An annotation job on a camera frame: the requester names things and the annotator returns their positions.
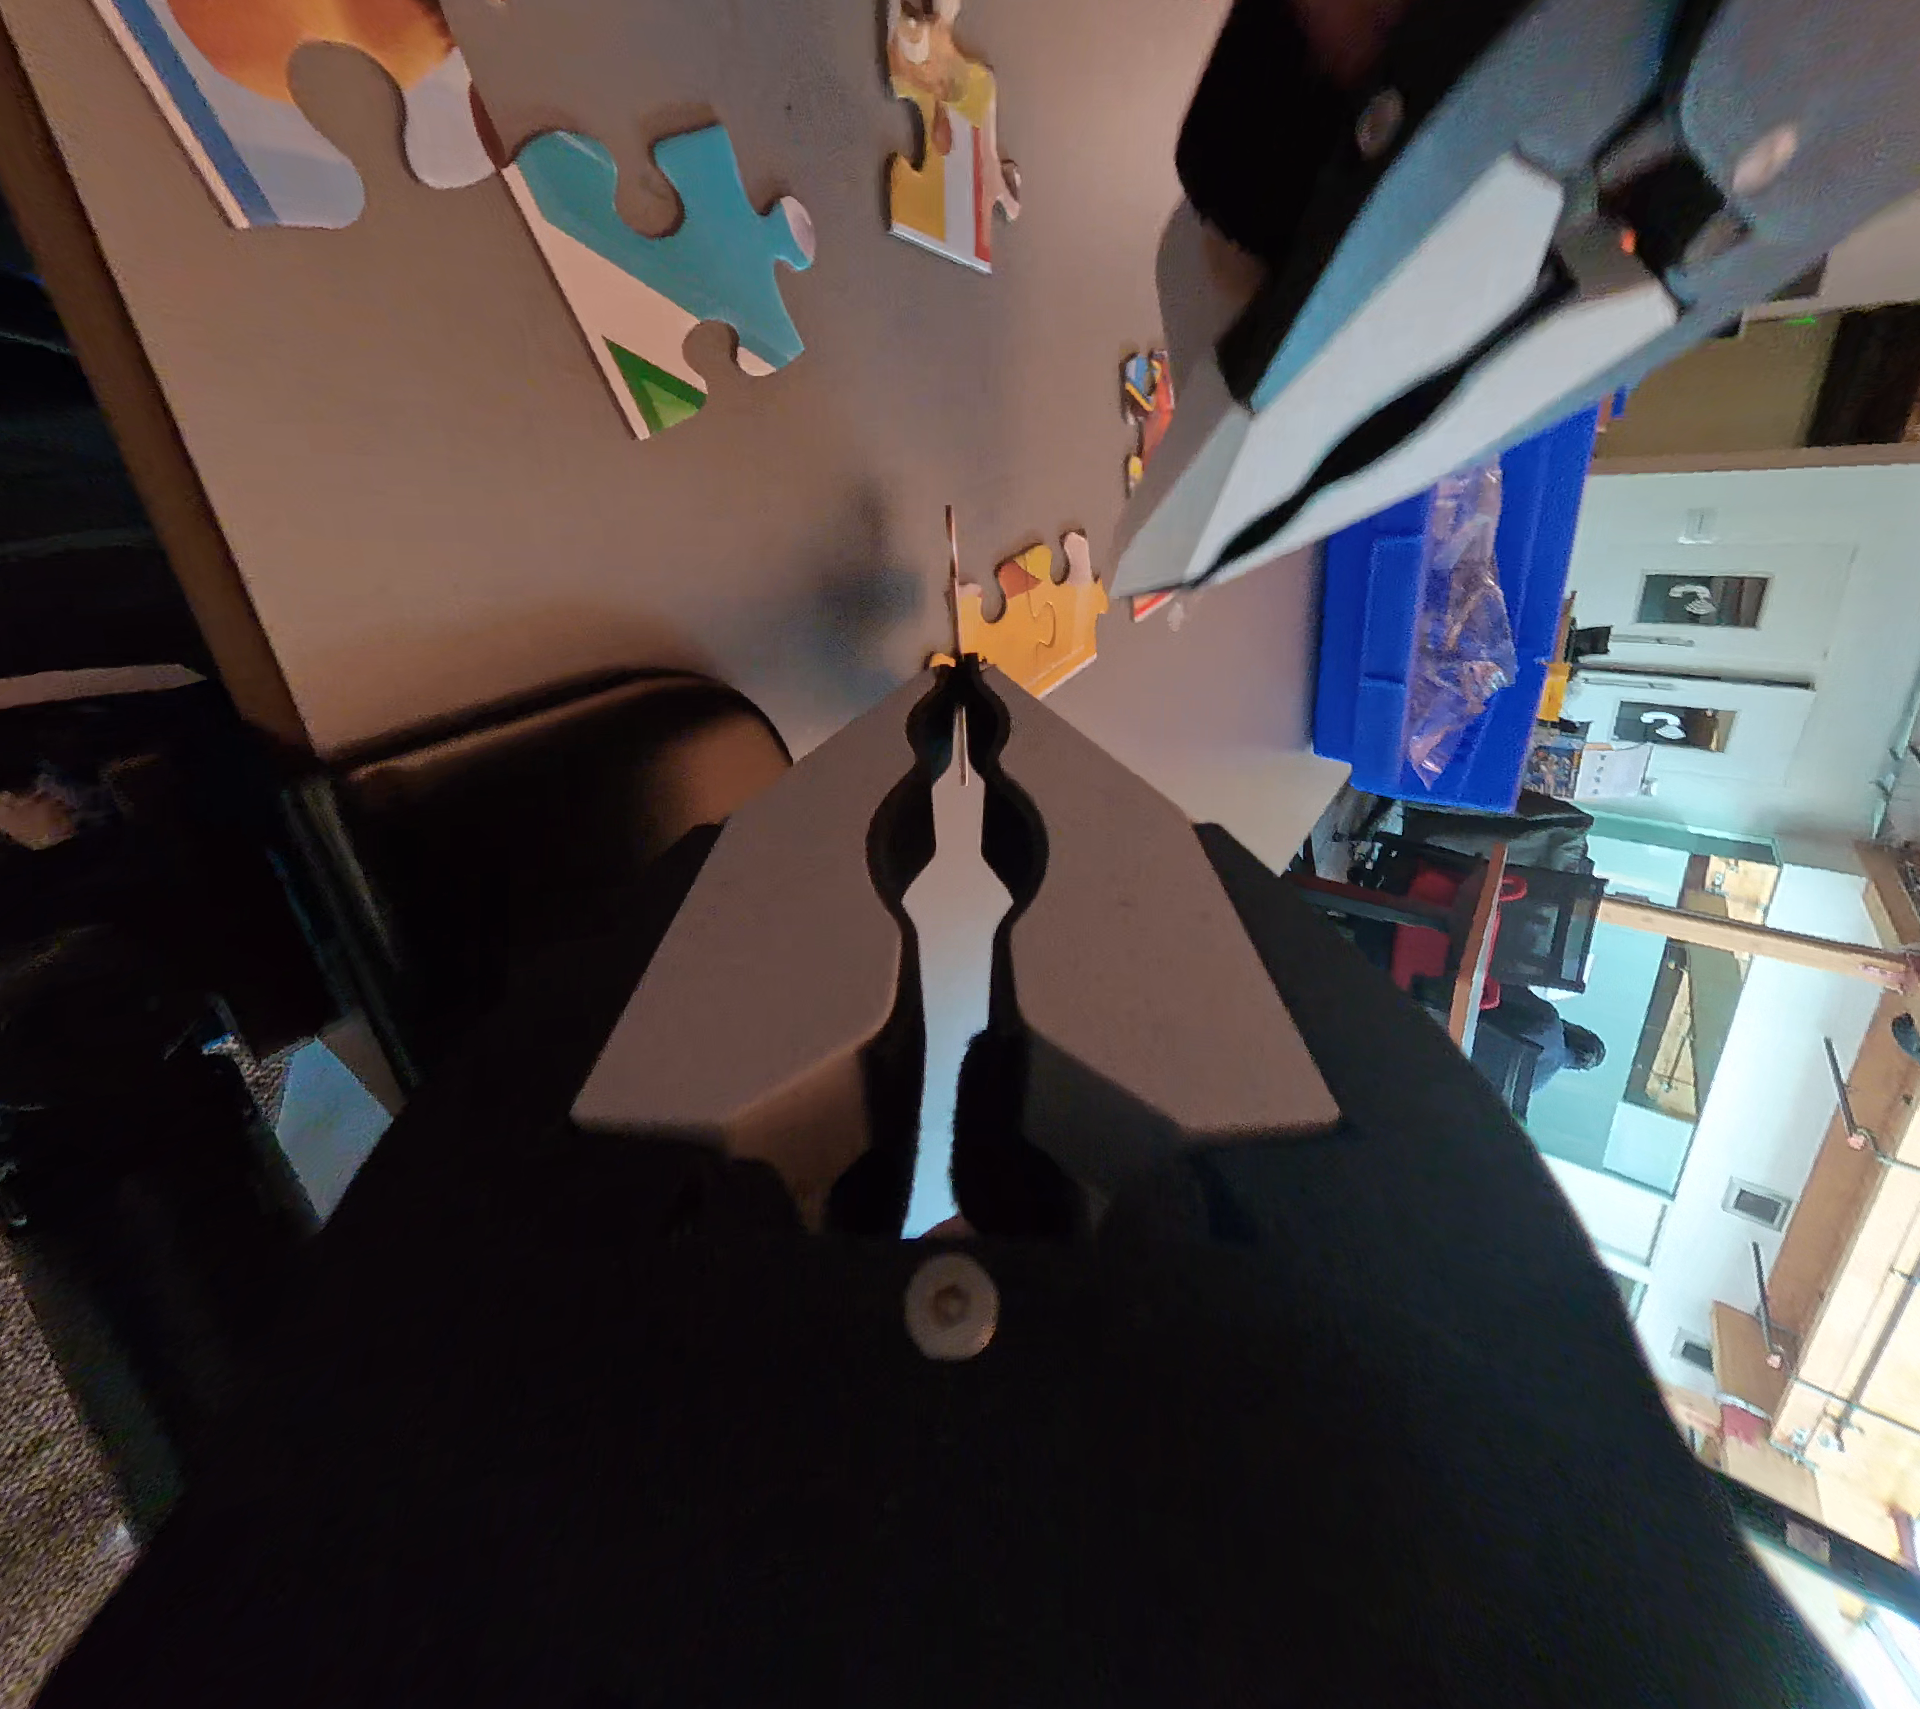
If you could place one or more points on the black chair armrest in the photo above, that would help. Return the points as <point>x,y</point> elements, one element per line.
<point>526,750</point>

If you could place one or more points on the teal green corner puzzle piece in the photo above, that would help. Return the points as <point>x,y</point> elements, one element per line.
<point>734,255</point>

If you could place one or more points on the blue orange small puzzle piece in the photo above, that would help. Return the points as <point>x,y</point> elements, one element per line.
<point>1148,390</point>

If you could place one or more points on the clear plastic bag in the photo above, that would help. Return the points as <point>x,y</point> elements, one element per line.
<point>1461,628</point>

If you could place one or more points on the red black chair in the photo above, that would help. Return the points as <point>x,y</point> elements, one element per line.
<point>1423,900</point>

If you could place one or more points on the blue plastic bin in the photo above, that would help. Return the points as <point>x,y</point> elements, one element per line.
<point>1364,628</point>

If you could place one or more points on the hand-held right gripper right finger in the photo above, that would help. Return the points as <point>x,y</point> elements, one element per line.
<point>1168,973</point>

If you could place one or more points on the grey desk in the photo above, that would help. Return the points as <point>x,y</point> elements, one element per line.
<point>526,569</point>

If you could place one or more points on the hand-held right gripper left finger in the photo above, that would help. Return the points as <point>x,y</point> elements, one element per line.
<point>749,973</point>

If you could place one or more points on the yellow border puzzle section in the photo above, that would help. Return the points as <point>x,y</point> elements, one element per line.
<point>1039,622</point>

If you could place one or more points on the white cabinet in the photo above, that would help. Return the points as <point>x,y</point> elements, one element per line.
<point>1803,689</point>

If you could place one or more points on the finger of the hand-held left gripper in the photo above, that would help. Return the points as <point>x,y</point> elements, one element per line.
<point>1393,284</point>
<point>1500,390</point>

